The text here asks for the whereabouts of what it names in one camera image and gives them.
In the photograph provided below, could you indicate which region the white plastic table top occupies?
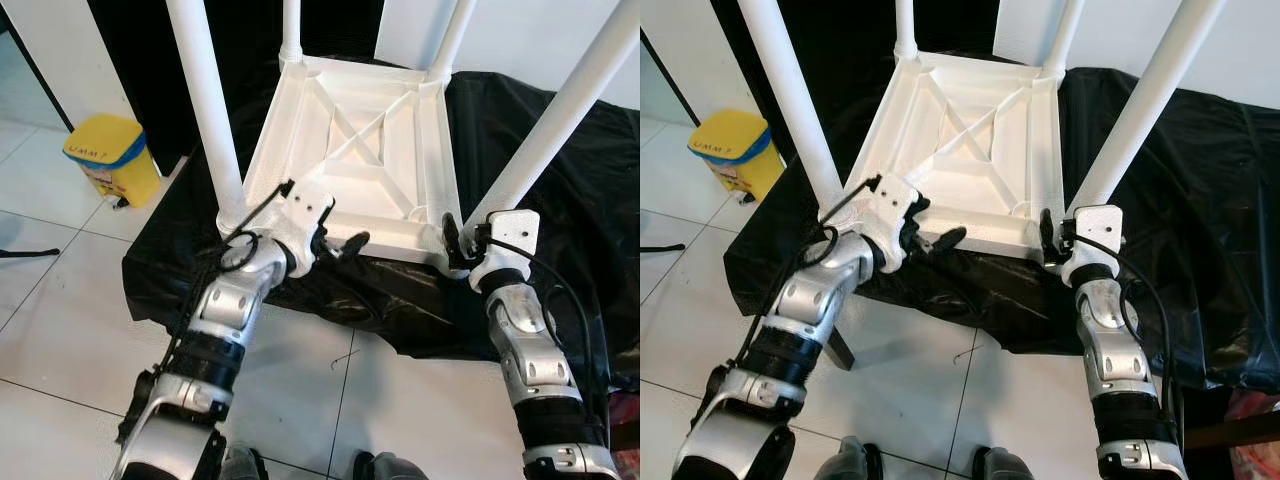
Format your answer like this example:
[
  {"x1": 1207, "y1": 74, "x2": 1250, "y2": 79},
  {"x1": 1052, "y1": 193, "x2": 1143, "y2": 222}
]
[
  {"x1": 828, "y1": 50, "x2": 1069, "y2": 263},
  {"x1": 215, "y1": 55, "x2": 466, "y2": 271}
]

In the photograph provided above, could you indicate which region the white plastic table leg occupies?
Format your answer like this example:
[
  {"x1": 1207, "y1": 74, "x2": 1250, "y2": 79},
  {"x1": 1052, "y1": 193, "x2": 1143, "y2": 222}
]
[
  {"x1": 735, "y1": 0, "x2": 846, "y2": 216},
  {"x1": 425, "y1": 0, "x2": 479, "y2": 81},
  {"x1": 893, "y1": 0, "x2": 919, "y2": 59},
  {"x1": 465, "y1": 0, "x2": 641, "y2": 229},
  {"x1": 165, "y1": 0, "x2": 249, "y2": 231},
  {"x1": 280, "y1": 0, "x2": 304, "y2": 63},
  {"x1": 1040, "y1": 0, "x2": 1086, "y2": 79},
  {"x1": 1068, "y1": 0, "x2": 1229, "y2": 216}
]

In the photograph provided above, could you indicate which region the black plastic table cover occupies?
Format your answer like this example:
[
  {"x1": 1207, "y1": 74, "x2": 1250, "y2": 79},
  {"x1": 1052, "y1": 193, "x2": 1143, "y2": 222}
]
[
  {"x1": 725, "y1": 65, "x2": 1280, "y2": 393},
  {"x1": 122, "y1": 70, "x2": 641, "y2": 391}
]

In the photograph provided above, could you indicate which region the black backdrop sheet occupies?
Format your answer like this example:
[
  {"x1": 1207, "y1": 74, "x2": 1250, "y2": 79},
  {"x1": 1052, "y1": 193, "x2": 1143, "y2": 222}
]
[
  {"x1": 710, "y1": 0, "x2": 1001, "y2": 166},
  {"x1": 85, "y1": 0, "x2": 386, "y2": 176}
]

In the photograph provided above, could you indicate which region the yellow bin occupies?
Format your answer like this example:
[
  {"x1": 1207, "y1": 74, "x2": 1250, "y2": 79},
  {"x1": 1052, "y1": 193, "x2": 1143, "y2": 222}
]
[
  {"x1": 63, "y1": 113, "x2": 161, "y2": 209},
  {"x1": 688, "y1": 108, "x2": 786, "y2": 203}
]

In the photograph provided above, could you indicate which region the grey right robot foot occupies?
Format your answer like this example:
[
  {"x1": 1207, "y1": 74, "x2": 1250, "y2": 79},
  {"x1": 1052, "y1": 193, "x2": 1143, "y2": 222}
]
[
  {"x1": 970, "y1": 445, "x2": 1041, "y2": 480},
  {"x1": 352, "y1": 450, "x2": 431, "y2": 480}
]

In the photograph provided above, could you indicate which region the grey robot foot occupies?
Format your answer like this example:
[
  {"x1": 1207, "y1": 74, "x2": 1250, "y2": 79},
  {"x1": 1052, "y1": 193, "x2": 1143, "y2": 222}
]
[
  {"x1": 815, "y1": 435, "x2": 886, "y2": 480},
  {"x1": 220, "y1": 445, "x2": 269, "y2": 480},
  {"x1": 970, "y1": 445, "x2": 1041, "y2": 480},
  {"x1": 352, "y1": 450, "x2": 431, "y2": 480}
]

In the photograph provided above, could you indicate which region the grey left robot foot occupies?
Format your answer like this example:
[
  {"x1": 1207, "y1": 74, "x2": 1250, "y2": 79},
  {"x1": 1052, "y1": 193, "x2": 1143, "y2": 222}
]
[
  {"x1": 220, "y1": 445, "x2": 269, "y2": 480},
  {"x1": 815, "y1": 435, "x2": 886, "y2": 480}
]

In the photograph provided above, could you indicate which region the pink plastic bag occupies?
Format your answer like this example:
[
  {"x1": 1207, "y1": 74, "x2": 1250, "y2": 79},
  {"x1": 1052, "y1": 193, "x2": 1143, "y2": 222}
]
[
  {"x1": 1225, "y1": 390, "x2": 1280, "y2": 480},
  {"x1": 615, "y1": 390, "x2": 641, "y2": 480}
]

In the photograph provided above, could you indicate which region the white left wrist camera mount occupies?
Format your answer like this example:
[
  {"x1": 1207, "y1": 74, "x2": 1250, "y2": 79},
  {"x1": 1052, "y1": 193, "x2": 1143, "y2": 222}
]
[
  {"x1": 862, "y1": 175, "x2": 926, "y2": 273},
  {"x1": 268, "y1": 180, "x2": 336, "y2": 276}
]

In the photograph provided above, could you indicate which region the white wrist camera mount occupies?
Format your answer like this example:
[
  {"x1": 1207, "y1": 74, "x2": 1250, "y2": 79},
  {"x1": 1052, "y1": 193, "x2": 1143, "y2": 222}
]
[
  {"x1": 470, "y1": 210, "x2": 541, "y2": 291},
  {"x1": 862, "y1": 175, "x2": 926, "y2": 273},
  {"x1": 268, "y1": 180, "x2": 336, "y2": 276},
  {"x1": 1058, "y1": 205, "x2": 1124, "y2": 286}
]

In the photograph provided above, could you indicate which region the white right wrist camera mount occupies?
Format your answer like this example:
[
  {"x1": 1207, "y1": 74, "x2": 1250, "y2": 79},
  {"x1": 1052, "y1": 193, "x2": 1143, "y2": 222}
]
[
  {"x1": 470, "y1": 210, "x2": 541, "y2": 291},
  {"x1": 1058, "y1": 205, "x2": 1124, "y2": 286}
]

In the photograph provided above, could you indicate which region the black glass door frame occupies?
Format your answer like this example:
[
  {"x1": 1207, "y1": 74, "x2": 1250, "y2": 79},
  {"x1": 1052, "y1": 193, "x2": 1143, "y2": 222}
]
[
  {"x1": 640, "y1": 30, "x2": 701, "y2": 126},
  {"x1": 0, "y1": 10, "x2": 76, "y2": 131}
]

